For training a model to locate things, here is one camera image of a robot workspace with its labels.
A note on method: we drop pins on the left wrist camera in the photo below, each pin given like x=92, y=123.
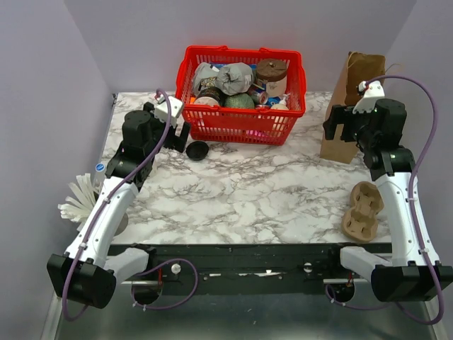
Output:
x=162, y=109

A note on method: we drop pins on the grey crumpled foil bag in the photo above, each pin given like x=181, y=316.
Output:
x=231, y=79

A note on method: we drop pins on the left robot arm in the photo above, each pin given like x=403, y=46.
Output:
x=84, y=273

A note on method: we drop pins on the blue snack packet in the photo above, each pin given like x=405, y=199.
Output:
x=272, y=101

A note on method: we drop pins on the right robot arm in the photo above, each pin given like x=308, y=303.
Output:
x=414, y=272

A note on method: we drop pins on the cardboard cup carrier tray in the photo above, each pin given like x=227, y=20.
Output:
x=360, y=221

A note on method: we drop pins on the green textured ball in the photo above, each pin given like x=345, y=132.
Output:
x=240, y=101

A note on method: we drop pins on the grey straw holder cup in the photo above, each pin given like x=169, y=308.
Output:
x=123, y=225

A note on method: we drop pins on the brown lidded round tub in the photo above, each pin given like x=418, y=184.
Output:
x=271, y=76

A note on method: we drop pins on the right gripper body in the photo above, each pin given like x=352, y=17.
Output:
x=353, y=122

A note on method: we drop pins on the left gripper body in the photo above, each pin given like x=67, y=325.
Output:
x=161, y=126

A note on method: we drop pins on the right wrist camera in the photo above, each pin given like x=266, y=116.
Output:
x=370, y=93

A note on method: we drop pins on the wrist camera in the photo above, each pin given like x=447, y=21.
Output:
x=162, y=109
x=370, y=93

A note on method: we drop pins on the black coffee cup lid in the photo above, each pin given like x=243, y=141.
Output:
x=197, y=151

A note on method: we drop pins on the dark lidded jar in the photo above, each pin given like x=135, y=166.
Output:
x=211, y=96

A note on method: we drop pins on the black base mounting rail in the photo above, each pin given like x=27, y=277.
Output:
x=245, y=269

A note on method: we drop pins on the white pump bottle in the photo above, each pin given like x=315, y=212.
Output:
x=282, y=105

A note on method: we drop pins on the red drink can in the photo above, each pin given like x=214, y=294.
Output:
x=259, y=96

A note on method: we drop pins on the clear plastic water bottle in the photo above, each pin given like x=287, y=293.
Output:
x=98, y=177

